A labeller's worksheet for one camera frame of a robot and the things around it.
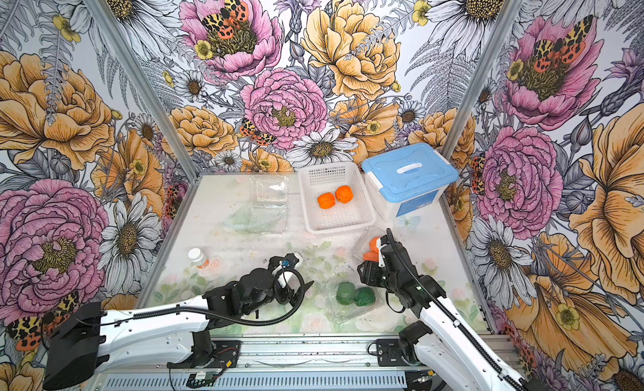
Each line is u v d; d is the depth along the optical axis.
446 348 0.54
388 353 0.74
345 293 0.80
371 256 0.94
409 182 0.96
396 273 0.59
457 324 0.48
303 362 0.74
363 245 0.96
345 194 1.07
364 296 0.79
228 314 0.58
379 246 0.74
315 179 1.16
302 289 0.68
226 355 0.73
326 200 1.05
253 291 0.57
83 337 0.47
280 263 0.69
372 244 0.95
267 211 1.08
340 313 0.76
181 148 1.12
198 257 0.87
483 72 0.87
